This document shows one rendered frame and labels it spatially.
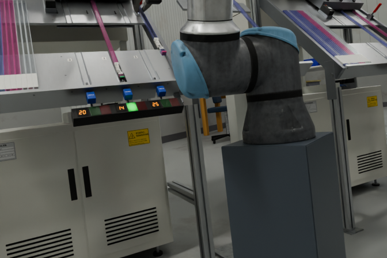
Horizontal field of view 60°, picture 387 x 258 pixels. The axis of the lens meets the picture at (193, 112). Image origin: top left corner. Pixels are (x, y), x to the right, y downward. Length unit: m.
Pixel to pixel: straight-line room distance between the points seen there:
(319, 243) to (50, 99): 0.78
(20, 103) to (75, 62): 0.23
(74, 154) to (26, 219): 0.28
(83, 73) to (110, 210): 0.58
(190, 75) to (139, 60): 0.61
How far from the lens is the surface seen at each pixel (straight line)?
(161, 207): 1.47
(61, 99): 1.05
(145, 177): 1.42
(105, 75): 1.11
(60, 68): 1.13
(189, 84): 0.61
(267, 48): 0.67
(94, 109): 1.01
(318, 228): 0.68
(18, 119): 4.35
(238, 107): 1.34
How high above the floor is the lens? 0.65
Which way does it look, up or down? 2 degrees down
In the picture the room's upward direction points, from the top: 7 degrees counter-clockwise
